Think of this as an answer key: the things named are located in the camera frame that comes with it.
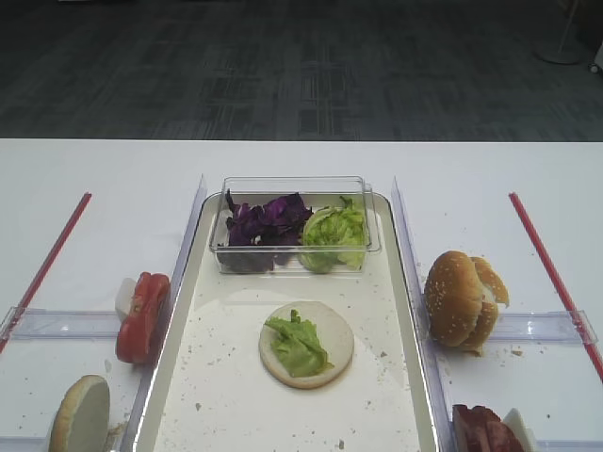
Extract red tomato slices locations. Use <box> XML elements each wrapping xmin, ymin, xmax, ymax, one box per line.
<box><xmin>116</xmin><ymin>272</ymin><xmax>171</xmax><ymax>364</ymax></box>

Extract green lettuce head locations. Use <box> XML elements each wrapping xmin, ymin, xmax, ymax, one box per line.
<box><xmin>299</xmin><ymin>196</ymin><xmax>367</xmax><ymax>273</ymax></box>

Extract green lettuce leaf on bun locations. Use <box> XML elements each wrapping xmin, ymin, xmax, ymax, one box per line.
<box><xmin>265</xmin><ymin>309</ymin><xmax>334</xmax><ymax>378</ymax></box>

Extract white cheese slice left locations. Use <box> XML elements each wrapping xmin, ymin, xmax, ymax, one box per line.
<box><xmin>115</xmin><ymin>278</ymin><xmax>137</xmax><ymax>322</ymax></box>

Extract white cheese slice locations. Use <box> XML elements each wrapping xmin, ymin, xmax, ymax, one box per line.
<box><xmin>503</xmin><ymin>408</ymin><xmax>538</xmax><ymax>452</ymax></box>
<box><xmin>115</xmin><ymin>278</ymin><xmax>137</xmax><ymax>322</ymax></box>

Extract red meat slices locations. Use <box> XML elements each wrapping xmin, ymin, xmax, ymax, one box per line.
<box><xmin>452</xmin><ymin>404</ymin><xmax>524</xmax><ymax>452</ymax></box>

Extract white cheese slice right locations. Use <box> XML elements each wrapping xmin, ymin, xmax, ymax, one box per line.
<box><xmin>503</xmin><ymin>408</ymin><xmax>538</xmax><ymax>452</ymax></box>

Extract purple cabbage leaves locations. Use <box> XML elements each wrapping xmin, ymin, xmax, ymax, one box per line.
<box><xmin>225</xmin><ymin>190</ymin><xmax>313</xmax><ymax>247</ymax></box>

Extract clear plastic salad box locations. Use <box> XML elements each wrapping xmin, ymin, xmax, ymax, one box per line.
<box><xmin>209</xmin><ymin>176</ymin><xmax>381</xmax><ymax>274</ymax></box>

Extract bottom bun slice on tray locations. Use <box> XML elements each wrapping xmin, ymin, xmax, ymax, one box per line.
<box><xmin>258</xmin><ymin>301</ymin><xmax>354</xmax><ymax>390</ymax></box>

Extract sesame burger buns stack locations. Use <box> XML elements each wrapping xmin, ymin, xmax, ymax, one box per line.
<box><xmin>424</xmin><ymin>250</ymin><xmax>509</xmax><ymax>356</ymax></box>

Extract white metal serving tray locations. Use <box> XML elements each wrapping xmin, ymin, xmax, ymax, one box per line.
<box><xmin>137</xmin><ymin>195</ymin><xmax>436</xmax><ymax>451</ymax></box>

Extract right red tape strip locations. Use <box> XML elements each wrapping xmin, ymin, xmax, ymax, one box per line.
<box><xmin>509</xmin><ymin>192</ymin><xmax>602</xmax><ymax>379</ymax></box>

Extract red tape strip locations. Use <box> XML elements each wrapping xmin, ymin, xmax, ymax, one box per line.
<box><xmin>509</xmin><ymin>192</ymin><xmax>602</xmax><ymax>379</ymax></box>
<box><xmin>0</xmin><ymin>192</ymin><xmax>92</xmax><ymax>351</ymax></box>

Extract left red tape strip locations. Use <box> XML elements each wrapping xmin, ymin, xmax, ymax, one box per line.
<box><xmin>0</xmin><ymin>192</ymin><xmax>92</xmax><ymax>351</ymax></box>

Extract left clear acrylic divider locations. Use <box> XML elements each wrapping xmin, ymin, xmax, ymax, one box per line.
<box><xmin>118</xmin><ymin>179</ymin><xmax>207</xmax><ymax>451</ymax></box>

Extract right clear cross divider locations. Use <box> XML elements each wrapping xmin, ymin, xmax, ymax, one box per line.
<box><xmin>488</xmin><ymin>311</ymin><xmax>598</xmax><ymax>345</ymax></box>

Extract clear cross divider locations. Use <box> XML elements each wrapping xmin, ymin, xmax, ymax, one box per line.
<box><xmin>488</xmin><ymin>311</ymin><xmax>598</xmax><ymax>345</ymax></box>
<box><xmin>1</xmin><ymin>307</ymin><xmax>121</xmax><ymax>340</ymax></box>

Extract bun half lower left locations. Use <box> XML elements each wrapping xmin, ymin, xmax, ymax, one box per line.
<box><xmin>48</xmin><ymin>375</ymin><xmax>110</xmax><ymax>452</ymax></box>

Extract left clear cross divider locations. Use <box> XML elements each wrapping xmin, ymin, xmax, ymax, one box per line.
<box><xmin>1</xmin><ymin>307</ymin><xmax>121</xmax><ymax>340</ymax></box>

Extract white floor stand base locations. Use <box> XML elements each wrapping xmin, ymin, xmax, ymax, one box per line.
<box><xmin>532</xmin><ymin>0</ymin><xmax>585</xmax><ymax>66</ymax></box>

